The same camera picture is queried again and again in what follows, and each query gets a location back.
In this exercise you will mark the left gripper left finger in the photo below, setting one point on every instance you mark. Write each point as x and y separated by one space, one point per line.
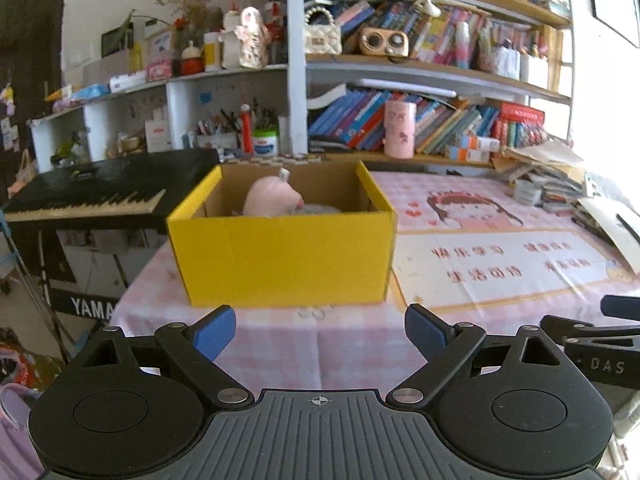
192 350

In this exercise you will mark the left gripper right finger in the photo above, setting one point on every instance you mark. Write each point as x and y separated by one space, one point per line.
448 351

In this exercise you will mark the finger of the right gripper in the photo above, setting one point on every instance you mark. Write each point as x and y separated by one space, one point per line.
560 329
625 307

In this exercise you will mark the pink plush pig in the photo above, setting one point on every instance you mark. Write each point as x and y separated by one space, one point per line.
272 197

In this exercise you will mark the yellow tape roll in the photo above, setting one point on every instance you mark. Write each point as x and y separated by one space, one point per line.
310 209

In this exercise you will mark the yellow cardboard box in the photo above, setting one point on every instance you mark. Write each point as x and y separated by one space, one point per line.
338 254

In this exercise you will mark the pink checkered tablecloth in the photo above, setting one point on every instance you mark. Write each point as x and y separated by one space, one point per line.
463 249

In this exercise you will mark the stack of papers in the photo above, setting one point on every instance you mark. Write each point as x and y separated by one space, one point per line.
564 184

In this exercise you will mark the black electronic keyboard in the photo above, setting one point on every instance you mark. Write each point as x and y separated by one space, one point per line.
134 192

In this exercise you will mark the chessboard box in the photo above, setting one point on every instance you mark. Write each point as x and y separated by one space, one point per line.
275 161

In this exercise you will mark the white jar green lid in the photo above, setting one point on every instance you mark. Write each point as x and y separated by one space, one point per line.
266 142

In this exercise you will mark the pink cylinder cup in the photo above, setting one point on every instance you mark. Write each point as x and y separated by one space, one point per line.
400 128

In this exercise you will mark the white bookshelf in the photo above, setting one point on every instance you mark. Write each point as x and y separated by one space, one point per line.
285 87

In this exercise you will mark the retro wooden radio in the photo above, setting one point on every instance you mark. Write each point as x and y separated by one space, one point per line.
384 42

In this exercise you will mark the white quilted handbag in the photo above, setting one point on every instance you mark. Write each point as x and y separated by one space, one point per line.
322 38

